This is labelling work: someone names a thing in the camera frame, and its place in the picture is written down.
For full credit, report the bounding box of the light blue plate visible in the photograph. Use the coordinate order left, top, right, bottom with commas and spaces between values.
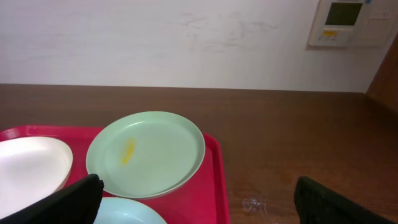
94, 197, 167, 224

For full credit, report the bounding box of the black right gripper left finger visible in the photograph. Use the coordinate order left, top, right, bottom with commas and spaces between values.
1, 174, 104, 224

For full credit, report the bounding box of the white wall control panel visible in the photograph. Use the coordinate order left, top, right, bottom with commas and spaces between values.
308, 0, 397, 47

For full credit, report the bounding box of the green plate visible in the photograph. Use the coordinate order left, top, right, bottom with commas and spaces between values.
86, 111, 206, 199

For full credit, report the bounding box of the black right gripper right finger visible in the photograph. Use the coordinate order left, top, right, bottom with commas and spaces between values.
294, 176, 394, 224

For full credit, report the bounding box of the red plastic tray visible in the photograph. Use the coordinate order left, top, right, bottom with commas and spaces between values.
1, 125, 230, 223

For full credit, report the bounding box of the white plate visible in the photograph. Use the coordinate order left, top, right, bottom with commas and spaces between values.
1, 136, 73, 218

